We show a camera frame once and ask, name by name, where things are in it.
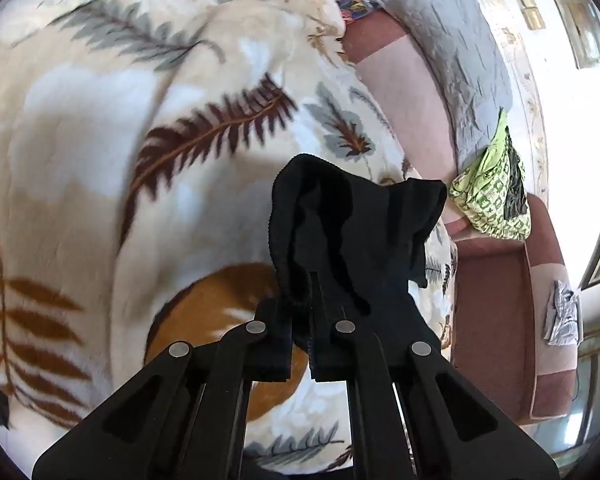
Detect black pants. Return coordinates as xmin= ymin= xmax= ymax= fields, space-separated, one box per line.
xmin=268 ymin=154 xmax=449 ymax=383

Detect leaf print blanket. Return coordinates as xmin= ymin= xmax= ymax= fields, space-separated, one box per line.
xmin=0 ymin=0 xmax=459 ymax=477

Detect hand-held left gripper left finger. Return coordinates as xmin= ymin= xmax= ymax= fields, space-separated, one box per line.
xmin=32 ymin=299 xmax=294 ymax=480

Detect small gold wall frame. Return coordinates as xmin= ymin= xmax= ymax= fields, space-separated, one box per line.
xmin=510 ymin=0 xmax=546 ymax=31

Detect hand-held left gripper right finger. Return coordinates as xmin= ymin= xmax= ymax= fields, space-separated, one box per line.
xmin=308 ymin=271 xmax=562 ymax=480

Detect framed wall picture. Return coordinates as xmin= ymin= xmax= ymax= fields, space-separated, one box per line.
xmin=551 ymin=0 xmax=600 ymax=69

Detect black textured cloth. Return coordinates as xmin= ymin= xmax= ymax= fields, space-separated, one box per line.
xmin=502 ymin=129 xmax=530 ymax=217

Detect green printed cloth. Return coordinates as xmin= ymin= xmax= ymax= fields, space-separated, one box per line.
xmin=448 ymin=107 xmax=533 ymax=241

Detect brown and pink sofa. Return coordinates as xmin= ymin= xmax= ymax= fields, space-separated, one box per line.
xmin=341 ymin=7 xmax=572 ymax=427

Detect grey crumpled cloth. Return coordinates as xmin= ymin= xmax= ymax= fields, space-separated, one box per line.
xmin=542 ymin=279 xmax=584 ymax=346

